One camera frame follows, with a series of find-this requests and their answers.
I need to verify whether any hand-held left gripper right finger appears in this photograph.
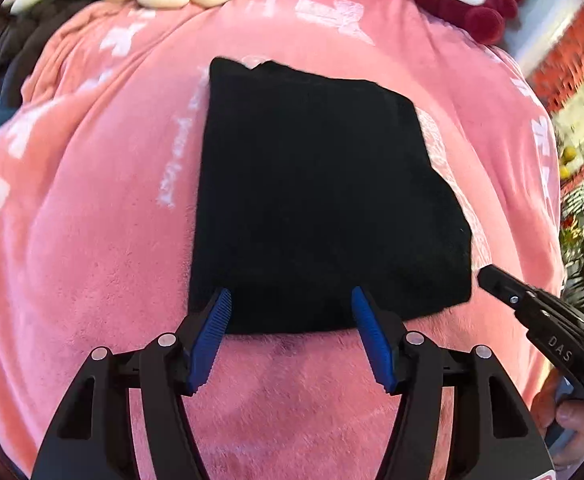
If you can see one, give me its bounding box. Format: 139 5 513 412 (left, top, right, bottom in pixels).
350 286 554 480

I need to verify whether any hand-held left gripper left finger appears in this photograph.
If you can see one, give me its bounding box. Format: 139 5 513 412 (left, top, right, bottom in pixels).
31 287 234 480

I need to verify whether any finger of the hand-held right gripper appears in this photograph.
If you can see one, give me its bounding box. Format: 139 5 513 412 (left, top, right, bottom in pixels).
476 264 539 322

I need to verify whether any black small garment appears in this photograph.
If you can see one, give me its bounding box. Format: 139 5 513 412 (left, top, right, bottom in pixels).
187 56 474 336

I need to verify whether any person's right hand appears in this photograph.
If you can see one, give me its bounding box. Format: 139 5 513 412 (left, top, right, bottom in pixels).
530 377 584 472

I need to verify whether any pink printed blanket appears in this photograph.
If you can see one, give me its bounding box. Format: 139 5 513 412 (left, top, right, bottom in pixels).
0 0 575 480

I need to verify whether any dark red plush toy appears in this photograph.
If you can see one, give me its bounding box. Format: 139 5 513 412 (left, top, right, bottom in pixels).
405 0 539 46

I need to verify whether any dark cloth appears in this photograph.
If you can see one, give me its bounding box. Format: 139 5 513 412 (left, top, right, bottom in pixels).
0 9 65 107

